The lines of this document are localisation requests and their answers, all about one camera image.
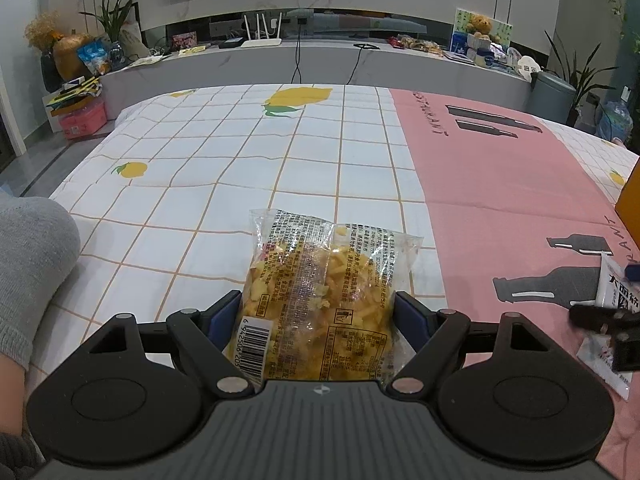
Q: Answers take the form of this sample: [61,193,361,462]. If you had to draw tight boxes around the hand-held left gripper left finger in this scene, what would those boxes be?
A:
[82,290,256,397]

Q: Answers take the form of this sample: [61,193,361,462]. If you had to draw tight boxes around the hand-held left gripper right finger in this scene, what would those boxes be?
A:
[386,290,558,396]

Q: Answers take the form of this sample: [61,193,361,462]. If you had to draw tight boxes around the white printed snack packet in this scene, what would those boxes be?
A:
[576,254,640,402]

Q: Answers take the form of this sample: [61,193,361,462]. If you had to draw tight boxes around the orange cardboard box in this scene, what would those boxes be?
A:
[615,160,640,238]

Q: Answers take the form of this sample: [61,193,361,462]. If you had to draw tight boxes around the clear bag of yellow crisps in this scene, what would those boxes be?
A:
[222,207,423,393]

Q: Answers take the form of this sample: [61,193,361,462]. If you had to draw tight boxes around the pile of snacks on counter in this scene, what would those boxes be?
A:
[387,34,446,57]

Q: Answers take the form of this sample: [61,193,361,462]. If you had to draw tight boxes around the blue water jug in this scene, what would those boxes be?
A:
[597,100,633,143]

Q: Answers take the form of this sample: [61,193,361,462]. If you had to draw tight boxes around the lemon print checked tablecloth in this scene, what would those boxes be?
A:
[47,84,640,480]

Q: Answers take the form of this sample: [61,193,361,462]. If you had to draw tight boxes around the grey trash bin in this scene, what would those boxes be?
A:
[525,71,577,126]

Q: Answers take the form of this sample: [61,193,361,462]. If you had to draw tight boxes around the person's grey socked foot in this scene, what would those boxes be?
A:
[0,192,82,436]

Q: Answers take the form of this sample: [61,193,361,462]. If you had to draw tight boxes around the tall-leaf floor plant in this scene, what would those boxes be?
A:
[542,30,621,128]

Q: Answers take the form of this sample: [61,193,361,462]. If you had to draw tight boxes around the white round item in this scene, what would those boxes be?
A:
[507,47,543,81]

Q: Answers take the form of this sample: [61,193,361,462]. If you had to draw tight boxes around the pink storage box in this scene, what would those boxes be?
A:
[59,97,108,140]

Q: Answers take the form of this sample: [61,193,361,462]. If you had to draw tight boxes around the grey television counter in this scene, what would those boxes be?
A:
[97,7,531,116]

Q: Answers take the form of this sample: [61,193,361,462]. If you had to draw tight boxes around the stack of yellow black items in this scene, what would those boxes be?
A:
[45,76,103,111]

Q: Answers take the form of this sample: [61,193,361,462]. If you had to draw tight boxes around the white router with antennas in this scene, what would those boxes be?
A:
[241,11,284,49]

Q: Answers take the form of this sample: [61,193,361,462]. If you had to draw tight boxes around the teddy bear picture board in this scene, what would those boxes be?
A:
[450,7,515,63]

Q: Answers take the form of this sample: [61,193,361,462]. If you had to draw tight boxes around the blue snack bags on counter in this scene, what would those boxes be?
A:
[77,40,126,76]

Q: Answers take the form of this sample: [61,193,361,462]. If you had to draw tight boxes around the golden round vase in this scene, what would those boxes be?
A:
[52,35,96,81]

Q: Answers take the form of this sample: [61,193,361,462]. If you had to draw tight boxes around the long-leaf potted plant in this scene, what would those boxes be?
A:
[80,0,151,61]

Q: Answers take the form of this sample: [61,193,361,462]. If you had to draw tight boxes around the dried flower bouquet in vase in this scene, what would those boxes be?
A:
[24,12,63,93]

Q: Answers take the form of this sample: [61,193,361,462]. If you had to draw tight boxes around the looped black cable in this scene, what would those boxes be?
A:
[345,42,381,86]

